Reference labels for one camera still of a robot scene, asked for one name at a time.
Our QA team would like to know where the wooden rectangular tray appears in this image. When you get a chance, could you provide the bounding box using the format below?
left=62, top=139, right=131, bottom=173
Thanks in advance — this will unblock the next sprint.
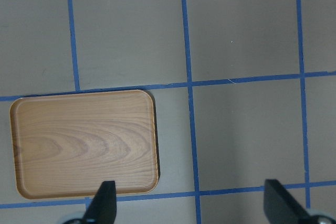
left=9, top=90, right=160, bottom=199

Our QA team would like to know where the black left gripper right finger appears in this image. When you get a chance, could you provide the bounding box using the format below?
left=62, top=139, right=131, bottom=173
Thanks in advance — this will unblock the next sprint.
left=264, top=179, right=317, bottom=224

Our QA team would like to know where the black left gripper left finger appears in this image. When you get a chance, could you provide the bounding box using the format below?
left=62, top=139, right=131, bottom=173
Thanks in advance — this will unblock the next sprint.
left=82, top=181, right=117, bottom=224

